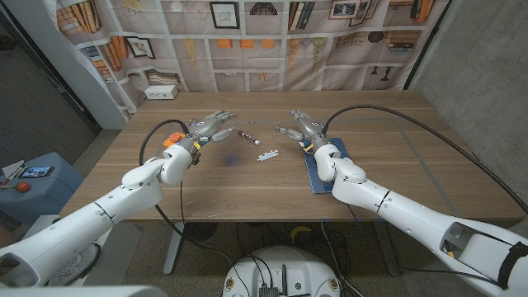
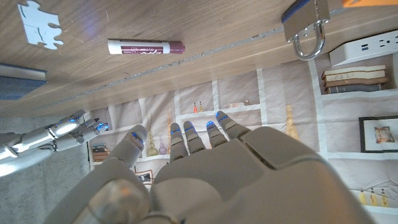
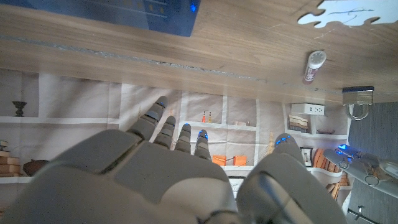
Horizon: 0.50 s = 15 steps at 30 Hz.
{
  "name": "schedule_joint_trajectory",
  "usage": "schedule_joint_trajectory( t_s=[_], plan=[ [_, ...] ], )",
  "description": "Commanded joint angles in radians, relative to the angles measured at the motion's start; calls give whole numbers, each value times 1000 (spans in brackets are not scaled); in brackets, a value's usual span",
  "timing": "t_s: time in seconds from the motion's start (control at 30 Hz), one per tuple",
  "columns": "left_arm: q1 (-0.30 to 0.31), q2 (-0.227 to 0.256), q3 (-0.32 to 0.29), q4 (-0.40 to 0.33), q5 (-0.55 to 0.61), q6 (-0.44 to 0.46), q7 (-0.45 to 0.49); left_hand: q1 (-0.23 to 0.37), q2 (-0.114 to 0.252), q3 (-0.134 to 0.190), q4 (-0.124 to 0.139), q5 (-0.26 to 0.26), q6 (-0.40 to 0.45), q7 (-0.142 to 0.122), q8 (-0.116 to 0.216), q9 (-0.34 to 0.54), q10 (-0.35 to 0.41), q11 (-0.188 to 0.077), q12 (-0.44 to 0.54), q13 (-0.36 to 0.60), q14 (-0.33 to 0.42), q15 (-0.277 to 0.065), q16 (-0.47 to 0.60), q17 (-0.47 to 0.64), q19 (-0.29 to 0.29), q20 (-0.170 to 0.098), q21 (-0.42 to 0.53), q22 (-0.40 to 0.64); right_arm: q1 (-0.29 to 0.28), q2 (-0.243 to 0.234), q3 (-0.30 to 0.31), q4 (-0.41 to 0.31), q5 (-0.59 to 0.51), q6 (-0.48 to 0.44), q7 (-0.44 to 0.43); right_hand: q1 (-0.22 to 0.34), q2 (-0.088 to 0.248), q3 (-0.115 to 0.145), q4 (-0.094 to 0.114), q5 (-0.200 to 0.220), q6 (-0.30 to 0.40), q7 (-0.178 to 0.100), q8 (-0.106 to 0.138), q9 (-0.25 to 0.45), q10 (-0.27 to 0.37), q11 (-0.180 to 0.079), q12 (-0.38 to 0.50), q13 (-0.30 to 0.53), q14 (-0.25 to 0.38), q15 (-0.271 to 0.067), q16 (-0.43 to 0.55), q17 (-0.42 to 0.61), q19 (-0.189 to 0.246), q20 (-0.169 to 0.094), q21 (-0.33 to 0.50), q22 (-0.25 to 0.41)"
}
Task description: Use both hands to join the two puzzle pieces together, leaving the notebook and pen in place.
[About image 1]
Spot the white table leg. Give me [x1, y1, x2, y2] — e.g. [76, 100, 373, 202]
[163, 222, 186, 276]

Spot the orange emergency stop box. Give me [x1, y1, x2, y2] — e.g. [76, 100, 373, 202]
[162, 131, 187, 150]

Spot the black smartphone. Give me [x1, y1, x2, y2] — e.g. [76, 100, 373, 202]
[19, 165, 55, 179]

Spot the maroon and white marker pen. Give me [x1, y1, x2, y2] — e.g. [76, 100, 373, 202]
[237, 130, 262, 146]

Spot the printed bookshelf backdrop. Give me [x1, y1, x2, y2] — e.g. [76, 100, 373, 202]
[55, 0, 450, 112]

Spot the white power strip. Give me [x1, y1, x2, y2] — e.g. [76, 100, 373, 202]
[144, 84, 179, 101]

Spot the black backdrop pole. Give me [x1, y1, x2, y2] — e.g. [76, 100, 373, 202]
[403, 0, 453, 91]

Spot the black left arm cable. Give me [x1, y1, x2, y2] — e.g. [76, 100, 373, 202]
[139, 119, 251, 297]

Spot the black round fan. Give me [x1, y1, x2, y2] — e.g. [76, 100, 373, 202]
[184, 222, 219, 243]

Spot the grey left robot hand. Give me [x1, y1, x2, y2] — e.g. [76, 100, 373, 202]
[177, 110, 239, 153]

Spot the yellow curved object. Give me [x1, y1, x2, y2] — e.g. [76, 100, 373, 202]
[290, 225, 314, 243]

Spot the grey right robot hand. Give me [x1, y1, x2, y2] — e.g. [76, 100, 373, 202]
[274, 109, 331, 153]

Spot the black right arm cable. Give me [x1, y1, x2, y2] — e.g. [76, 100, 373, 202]
[322, 104, 528, 215]

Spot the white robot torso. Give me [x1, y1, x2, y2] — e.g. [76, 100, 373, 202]
[0, 285, 168, 297]

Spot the grey table leg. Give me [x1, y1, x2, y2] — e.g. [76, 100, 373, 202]
[373, 220, 401, 276]

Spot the grey sneaker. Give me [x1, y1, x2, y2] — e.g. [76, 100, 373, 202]
[47, 243, 102, 286]

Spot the blue-grey cabinet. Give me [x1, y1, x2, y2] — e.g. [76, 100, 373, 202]
[0, 152, 86, 226]

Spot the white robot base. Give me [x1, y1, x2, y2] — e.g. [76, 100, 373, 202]
[221, 246, 342, 297]

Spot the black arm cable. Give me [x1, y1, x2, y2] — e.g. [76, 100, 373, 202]
[139, 119, 251, 297]
[322, 104, 528, 215]

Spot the blue notebook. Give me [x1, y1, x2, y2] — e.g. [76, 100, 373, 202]
[303, 137, 351, 196]

